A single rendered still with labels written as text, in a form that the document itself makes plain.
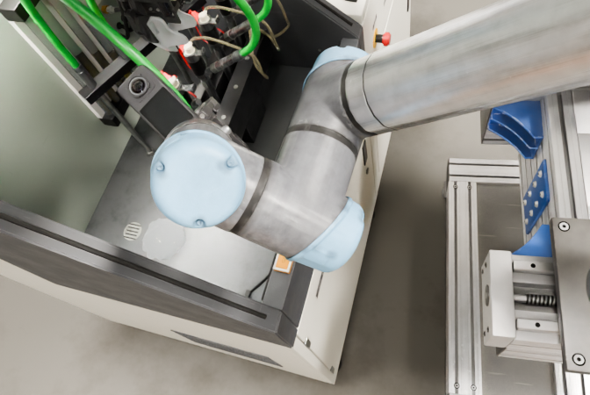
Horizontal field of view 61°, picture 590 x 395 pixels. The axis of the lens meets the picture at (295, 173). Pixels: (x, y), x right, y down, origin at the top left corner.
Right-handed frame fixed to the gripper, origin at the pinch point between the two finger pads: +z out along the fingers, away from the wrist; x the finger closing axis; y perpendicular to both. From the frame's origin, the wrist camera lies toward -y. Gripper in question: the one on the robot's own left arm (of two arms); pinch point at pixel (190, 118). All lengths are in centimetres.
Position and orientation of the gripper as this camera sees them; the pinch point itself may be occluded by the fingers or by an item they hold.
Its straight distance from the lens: 73.8
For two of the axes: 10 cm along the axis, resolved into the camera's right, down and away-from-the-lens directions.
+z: -1.7, -2.1, 9.6
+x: 7.1, -7.0, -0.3
